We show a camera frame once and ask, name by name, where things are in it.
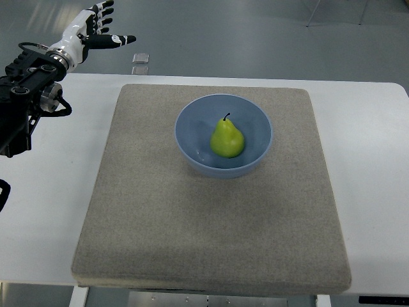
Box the white table frame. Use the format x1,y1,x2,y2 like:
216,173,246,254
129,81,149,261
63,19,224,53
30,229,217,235
68,286,409,307

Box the metal chair legs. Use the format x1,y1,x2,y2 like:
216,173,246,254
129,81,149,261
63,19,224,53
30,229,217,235
305,1,369,28

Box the lower floor metal plate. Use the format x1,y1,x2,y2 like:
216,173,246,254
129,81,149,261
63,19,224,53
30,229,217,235
131,65,149,75

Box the blue bowl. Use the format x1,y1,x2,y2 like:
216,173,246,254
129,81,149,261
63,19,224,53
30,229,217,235
174,93,274,179

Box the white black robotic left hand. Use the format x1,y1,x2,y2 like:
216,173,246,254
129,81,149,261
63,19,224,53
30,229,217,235
46,1,136,72

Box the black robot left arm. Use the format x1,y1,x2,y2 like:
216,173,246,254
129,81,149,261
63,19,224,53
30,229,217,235
1,42,72,158

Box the grey felt mat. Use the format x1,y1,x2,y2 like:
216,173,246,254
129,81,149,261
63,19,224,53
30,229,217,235
71,84,351,297

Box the green pear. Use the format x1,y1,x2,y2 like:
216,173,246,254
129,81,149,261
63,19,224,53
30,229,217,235
210,113,245,159

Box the black cable loop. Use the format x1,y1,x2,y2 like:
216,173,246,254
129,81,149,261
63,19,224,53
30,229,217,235
0,178,12,212

